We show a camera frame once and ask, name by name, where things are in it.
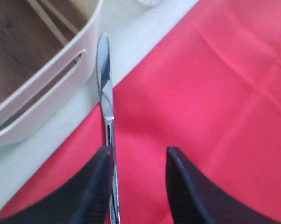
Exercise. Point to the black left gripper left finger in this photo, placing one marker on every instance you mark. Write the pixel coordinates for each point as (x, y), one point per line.
(83, 199)

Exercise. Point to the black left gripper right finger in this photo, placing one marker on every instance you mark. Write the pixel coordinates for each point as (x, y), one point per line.
(235, 188)

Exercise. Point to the red tablecloth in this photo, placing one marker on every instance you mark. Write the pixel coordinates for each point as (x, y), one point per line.
(211, 86)

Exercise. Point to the steel table knife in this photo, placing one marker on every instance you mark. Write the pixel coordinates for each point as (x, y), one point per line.
(105, 91)

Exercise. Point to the wooden chopstick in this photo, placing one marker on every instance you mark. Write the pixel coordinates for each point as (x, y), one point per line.
(60, 16)
(47, 20)

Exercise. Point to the cream plastic tub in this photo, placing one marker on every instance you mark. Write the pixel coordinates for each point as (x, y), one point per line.
(75, 62)

